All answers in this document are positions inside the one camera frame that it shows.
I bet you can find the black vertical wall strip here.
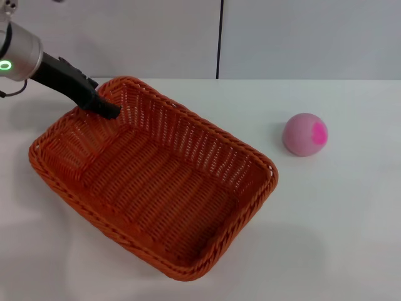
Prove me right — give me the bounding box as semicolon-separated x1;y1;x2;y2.
216;0;225;80

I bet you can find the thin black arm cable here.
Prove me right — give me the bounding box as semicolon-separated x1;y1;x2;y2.
0;79;28;98

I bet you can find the orange woven plastic basket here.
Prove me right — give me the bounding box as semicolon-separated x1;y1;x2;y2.
28;75;279;282

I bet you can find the pink toy peach ball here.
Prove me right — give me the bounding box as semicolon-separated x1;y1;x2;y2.
282;112;329;157

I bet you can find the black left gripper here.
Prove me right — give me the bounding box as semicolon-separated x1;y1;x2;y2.
30;51;123;121

